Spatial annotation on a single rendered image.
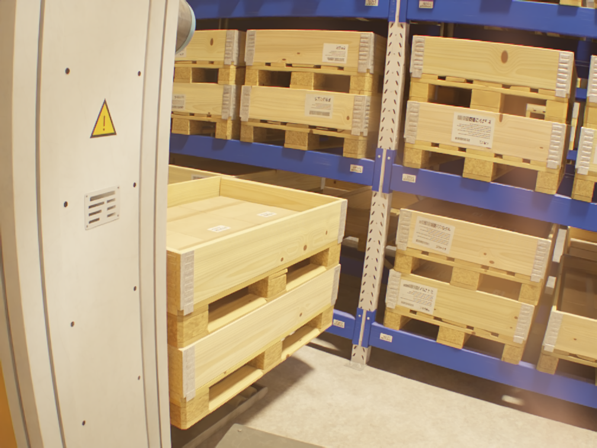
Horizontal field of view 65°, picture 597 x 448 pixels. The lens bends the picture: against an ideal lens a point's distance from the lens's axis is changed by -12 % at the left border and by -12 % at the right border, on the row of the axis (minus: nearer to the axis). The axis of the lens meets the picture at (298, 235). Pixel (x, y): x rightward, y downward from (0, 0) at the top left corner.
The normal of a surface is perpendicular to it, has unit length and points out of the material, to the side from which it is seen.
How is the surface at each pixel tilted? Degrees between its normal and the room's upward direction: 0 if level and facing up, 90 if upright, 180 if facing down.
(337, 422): 0
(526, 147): 90
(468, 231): 90
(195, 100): 90
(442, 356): 90
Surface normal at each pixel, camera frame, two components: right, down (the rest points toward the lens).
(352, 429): 0.08, -0.96
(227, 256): 0.86, 0.21
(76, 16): 0.95, 0.16
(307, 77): -0.51, 0.19
